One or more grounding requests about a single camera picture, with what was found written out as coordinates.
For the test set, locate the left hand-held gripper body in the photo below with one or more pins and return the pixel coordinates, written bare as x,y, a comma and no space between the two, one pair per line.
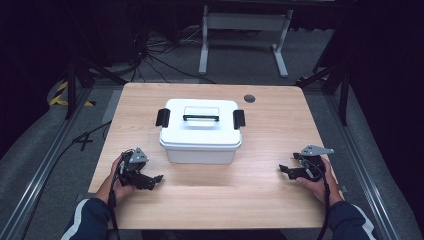
135,173

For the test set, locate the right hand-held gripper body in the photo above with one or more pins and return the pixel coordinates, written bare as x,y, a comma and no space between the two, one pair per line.
311,166

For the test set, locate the white plastic storage box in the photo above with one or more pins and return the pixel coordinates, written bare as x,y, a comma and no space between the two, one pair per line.
200,155

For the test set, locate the black box latch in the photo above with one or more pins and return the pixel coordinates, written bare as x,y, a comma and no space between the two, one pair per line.
162,117
239,119

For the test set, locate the white box lid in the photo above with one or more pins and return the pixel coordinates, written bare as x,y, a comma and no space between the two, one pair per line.
200,130

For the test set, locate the person's left hand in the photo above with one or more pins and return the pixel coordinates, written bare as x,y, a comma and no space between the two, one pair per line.
117,188

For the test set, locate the person's right hand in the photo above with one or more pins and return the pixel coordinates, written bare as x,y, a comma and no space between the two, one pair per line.
321,188

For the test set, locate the black floor tape mark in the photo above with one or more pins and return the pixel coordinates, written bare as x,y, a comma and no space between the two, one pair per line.
83,140

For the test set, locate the grey table grommet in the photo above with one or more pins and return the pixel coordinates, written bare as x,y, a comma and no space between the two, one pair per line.
249,98

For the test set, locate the black metal stand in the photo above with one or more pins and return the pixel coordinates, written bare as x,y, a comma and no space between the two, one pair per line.
71,90
343,96

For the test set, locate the grey metal floor rail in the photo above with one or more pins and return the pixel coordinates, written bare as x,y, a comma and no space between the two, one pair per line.
36,180
363,173

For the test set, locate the white desk frame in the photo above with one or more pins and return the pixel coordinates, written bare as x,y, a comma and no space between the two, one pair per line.
244,21

